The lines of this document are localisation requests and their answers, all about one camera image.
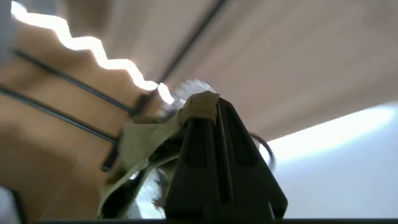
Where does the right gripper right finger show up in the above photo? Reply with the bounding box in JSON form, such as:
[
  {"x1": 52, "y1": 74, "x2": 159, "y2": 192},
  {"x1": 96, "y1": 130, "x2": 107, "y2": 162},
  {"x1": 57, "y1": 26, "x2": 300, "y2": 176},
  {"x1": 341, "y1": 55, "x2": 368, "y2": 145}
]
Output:
[{"x1": 217, "y1": 98, "x2": 289, "y2": 218}]

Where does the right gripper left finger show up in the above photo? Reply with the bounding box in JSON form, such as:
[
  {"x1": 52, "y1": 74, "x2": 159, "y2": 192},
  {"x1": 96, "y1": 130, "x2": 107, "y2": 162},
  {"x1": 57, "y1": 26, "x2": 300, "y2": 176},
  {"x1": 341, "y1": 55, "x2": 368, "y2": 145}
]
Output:
[{"x1": 164, "y1": 119, "x2": 221, "y2": 218}]

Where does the green garment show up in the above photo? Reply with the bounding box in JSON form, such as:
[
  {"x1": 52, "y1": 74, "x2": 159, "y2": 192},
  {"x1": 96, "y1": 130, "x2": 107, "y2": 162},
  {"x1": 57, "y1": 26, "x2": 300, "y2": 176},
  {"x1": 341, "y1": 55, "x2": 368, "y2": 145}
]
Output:
[{"x1": 98, "y1": 91, "x2": 220, "y2": 220}]

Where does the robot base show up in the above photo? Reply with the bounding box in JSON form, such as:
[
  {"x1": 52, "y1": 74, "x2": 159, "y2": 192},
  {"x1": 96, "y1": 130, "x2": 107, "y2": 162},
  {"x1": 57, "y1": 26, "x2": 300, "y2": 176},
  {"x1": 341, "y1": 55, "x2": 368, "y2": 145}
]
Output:
[{"x1": 0, "y1": 185, "x2": 27, "y2": 224}]

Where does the black clothes rack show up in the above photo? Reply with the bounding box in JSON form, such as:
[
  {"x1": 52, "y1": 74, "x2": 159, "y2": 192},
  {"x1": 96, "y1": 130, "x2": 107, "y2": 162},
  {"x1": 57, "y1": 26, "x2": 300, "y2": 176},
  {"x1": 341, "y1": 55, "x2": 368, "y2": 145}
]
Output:
[{"x1": 0, "y1": 0, "x2": 229, "y2": 172}]

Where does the white laundry basket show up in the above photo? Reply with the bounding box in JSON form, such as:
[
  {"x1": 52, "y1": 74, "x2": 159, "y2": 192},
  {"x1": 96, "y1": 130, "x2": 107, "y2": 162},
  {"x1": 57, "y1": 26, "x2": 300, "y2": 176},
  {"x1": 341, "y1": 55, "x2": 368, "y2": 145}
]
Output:
[{"x1": 127, "y1": 79, "x2": 276, "y2": 220}]

